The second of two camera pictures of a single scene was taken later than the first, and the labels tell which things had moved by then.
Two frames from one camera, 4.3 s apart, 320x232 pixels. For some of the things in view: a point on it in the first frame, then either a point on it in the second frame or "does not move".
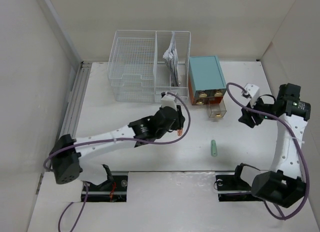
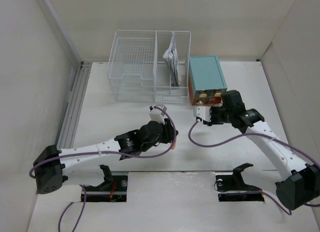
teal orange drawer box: [206, 81] does not move
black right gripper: [246, 118] to [212, 122]
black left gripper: [179, 121] to [169, 132]
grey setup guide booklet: [170, 55] does not move
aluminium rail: [75, 97] does not move
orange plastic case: [180, 132] to [174, 146]
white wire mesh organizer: [143, 64] does not move
